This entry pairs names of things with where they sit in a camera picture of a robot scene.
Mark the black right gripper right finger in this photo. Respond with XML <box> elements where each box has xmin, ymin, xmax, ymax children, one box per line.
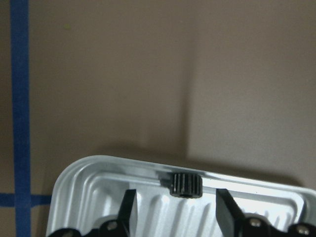
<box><xmin>215</xmin><ymin>189</ymin><xmax>245</xmax><ymax>237</ymax></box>

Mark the black gear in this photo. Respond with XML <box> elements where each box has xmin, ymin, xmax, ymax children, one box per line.
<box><xmin>169</xmin><ymin>173</ymin><xmax>203</xmax><ymax>198</ymax></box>

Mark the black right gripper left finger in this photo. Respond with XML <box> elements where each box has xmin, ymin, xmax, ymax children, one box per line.
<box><xmin>117</xmin><ymin>189</ymin><xmax>137</xmax><ymax>237</ymax></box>

